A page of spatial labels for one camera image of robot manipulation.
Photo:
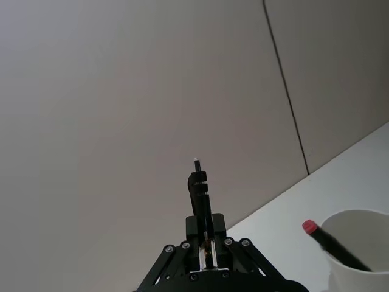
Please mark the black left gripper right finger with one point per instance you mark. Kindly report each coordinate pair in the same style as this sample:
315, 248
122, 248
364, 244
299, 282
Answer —
240, 255

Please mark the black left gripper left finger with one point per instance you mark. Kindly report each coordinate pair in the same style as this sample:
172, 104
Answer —
170, 261

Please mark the black pen with clip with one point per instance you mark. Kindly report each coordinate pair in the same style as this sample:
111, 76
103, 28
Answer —
200, 207

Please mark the black pen with red cap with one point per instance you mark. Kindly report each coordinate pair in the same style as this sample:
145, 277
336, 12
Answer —
334, 240

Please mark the white cup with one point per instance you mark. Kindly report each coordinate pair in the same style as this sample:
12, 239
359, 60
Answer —
343, 273

